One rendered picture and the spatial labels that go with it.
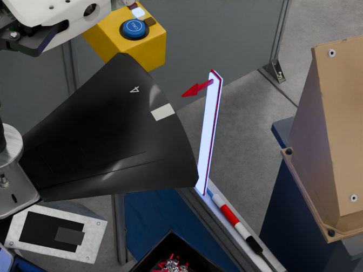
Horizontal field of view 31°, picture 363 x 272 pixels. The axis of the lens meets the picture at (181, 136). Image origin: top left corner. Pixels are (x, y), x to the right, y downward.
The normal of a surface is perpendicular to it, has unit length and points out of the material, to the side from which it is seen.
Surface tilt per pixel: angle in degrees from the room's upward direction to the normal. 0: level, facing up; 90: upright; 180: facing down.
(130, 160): 17
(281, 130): 0
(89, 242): 50
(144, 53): 90
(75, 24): 90
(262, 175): 0
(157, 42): 90
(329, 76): 46
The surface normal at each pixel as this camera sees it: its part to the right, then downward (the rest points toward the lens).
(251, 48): 0.58, 0.67
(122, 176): 0.28, -0.41
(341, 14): 0.05, -0.60
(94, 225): 0.47, 0.13
